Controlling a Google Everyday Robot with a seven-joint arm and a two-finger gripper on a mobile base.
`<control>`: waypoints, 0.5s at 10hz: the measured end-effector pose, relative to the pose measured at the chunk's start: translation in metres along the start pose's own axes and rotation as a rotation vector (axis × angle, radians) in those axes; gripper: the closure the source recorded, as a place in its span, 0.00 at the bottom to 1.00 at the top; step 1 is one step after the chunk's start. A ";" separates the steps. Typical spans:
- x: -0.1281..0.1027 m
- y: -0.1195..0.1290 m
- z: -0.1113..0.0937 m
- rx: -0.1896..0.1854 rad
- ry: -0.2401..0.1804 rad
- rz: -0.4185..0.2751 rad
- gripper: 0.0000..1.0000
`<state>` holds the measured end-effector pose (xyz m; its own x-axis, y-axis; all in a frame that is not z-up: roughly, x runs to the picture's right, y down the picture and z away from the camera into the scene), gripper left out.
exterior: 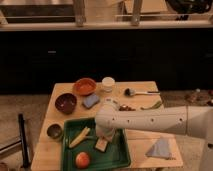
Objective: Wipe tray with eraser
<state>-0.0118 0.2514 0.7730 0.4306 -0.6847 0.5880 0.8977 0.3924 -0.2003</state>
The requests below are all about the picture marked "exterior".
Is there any small dark green bowl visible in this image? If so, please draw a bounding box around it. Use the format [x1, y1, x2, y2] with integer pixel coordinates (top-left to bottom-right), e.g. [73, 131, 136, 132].
[47, 124, 63, 140]

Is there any orange bowl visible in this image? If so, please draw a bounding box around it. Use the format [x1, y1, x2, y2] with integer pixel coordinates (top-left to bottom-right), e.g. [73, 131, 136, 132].
[73, 78, 96, 96]

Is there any wooden table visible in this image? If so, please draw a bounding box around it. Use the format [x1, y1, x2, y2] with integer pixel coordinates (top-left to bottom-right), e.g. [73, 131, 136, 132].
[31, 81, 183, 171]

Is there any brown small food item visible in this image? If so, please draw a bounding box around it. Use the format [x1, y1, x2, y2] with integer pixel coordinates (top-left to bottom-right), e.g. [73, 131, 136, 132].
[119, 105, 136, 111]

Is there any black metal stand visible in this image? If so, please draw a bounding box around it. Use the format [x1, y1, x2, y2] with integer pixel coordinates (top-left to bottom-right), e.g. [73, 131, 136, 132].
[18, 114, 31, 169]

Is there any tan eraser block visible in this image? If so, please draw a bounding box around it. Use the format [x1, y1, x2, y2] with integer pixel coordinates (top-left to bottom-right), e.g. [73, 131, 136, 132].
[95, 139, 108, 152]

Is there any red apple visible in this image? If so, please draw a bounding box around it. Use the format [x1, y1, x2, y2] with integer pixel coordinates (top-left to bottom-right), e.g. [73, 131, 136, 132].
[75, 152, 90, 169]

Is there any green vegetable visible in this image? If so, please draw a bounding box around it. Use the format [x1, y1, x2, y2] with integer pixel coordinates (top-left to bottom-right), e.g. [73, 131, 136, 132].
[141, 101, 162, 110]

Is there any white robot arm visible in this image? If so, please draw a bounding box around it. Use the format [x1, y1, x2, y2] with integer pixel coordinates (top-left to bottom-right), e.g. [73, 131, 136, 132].
[95, 104, 213, 171]

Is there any dark red bowl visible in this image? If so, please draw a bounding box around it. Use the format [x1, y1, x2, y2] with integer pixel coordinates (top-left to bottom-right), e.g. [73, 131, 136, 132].
[55, 93, 77, 114]

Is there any grey folded cloth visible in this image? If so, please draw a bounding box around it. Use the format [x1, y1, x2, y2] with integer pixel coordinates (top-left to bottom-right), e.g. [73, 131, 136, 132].
[146, 137, 172, 159]

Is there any white cup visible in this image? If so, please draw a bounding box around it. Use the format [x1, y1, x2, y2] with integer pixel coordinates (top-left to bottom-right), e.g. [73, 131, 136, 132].
[102, 77, 115, 92]

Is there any blue sponge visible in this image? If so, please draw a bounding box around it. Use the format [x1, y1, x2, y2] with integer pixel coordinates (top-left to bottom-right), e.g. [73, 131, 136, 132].
[82, 94, 100, 109]

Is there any green plastic tray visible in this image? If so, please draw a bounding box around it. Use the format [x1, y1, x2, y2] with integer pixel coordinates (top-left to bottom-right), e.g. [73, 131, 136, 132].
[60, 118, 131, 171]

